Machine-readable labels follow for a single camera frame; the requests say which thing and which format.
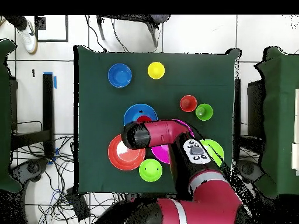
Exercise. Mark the green cloth side table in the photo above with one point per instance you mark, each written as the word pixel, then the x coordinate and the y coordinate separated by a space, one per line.
pixel 280 116
pixel 4 116

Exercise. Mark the black metal stand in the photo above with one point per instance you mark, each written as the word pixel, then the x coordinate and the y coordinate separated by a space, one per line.
pixel 48 105
pixel 255 105

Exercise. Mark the black power strip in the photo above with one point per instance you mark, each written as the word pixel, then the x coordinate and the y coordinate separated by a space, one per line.
pixel 78 203

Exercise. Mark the black square frame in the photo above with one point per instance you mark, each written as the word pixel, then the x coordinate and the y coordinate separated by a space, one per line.
pixel 40 23

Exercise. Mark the yellow cup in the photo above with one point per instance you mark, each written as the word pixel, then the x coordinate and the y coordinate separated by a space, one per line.
pixel 156 70

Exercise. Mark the small dark blue bowl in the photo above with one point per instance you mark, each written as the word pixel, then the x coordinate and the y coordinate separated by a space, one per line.
pixel 119 75

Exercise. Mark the blue tape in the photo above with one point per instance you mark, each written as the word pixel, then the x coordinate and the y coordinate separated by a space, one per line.
pixel 55 81

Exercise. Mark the person's leg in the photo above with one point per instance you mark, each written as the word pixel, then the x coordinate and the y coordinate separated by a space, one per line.
pixel 17 22

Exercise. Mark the orange bowl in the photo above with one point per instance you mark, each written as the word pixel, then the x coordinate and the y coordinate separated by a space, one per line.
pixel 126 158

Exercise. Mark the large green bowl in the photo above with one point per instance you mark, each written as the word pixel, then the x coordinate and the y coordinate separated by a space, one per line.
pixel 216 149

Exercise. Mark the orange cup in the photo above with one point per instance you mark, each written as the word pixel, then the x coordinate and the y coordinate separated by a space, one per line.
pixel 188 103

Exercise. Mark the large pink bowl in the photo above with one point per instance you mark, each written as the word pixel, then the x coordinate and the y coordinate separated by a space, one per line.
pixel 161 152

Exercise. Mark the green cup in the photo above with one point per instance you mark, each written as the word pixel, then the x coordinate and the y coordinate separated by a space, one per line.
pixel 204 112

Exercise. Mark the small green bowl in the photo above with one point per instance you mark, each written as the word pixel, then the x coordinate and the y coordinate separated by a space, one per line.
pixel 150 169

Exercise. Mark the grey chair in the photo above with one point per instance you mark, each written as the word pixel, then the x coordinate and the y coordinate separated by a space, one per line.
pixel 158 18

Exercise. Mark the light blue bowl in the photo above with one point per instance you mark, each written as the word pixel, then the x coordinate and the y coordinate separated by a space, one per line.
pixel 130 114

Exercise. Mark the dark green table cloth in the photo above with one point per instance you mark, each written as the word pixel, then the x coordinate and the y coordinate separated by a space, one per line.
pixel 105 105

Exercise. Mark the red cup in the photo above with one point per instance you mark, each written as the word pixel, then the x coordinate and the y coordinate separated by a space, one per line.
pixel 143 119

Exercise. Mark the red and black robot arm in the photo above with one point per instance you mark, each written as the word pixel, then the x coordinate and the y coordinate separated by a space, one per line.
pixel 163 133

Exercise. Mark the person's foot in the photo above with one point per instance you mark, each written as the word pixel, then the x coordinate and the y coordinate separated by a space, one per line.
pixel 28 40

